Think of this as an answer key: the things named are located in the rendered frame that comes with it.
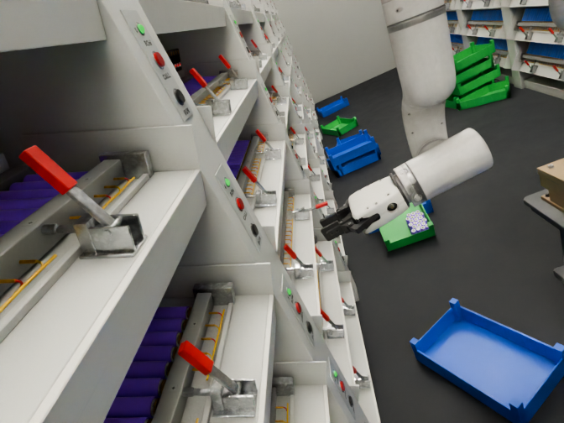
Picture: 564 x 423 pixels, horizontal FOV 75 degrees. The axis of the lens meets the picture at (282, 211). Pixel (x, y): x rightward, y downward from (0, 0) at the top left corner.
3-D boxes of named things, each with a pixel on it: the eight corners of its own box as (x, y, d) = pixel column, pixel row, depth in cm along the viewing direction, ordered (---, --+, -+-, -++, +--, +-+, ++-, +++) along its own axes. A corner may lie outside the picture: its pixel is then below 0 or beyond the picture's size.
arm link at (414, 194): (431, 209, 69) (416, 216, 70) (417, 189, 77) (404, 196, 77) (413, 173, 66) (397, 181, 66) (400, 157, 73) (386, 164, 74)
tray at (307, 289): (310, 206, 121) (309, 179, 117) (322, 355, 68) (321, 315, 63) (249, 209, 123) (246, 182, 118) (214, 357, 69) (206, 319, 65)
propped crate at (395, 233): (436, 235, 152) (433, 224, 146) (388, 251, 156) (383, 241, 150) (409, 185, 172) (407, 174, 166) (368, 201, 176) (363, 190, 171)
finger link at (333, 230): (358, 232, 72) (329, 248, 73) (356, 225, 74) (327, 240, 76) (351, 221, 70) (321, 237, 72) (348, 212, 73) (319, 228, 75)
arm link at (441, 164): (399, 156, 75) (411, 170, 66) (463, 120, 71) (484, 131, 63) (418, 189, 77) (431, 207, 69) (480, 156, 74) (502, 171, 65)
